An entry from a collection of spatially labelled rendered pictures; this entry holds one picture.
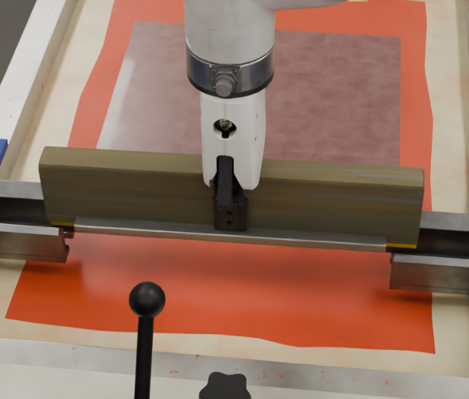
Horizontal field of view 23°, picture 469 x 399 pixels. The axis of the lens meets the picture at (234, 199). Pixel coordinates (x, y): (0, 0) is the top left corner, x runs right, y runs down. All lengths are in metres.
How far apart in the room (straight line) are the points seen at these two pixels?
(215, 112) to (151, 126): 0.37
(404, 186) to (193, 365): 0.25
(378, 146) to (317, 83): 0.13
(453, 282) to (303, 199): 0.17
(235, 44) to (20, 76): 0.48
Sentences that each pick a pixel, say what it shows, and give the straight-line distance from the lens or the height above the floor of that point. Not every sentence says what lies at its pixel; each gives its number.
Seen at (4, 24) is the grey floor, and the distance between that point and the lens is 3.28.
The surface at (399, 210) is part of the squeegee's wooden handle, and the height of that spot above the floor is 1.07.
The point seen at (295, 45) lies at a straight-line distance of 1.46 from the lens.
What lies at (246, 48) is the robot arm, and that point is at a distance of 0.94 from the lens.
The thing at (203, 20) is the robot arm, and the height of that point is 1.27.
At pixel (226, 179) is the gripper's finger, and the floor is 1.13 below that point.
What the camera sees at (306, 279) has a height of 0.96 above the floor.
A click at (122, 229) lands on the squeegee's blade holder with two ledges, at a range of 1.10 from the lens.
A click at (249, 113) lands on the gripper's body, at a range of 0.97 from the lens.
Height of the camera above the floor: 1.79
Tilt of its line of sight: 42 degrees down
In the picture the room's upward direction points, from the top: straight up
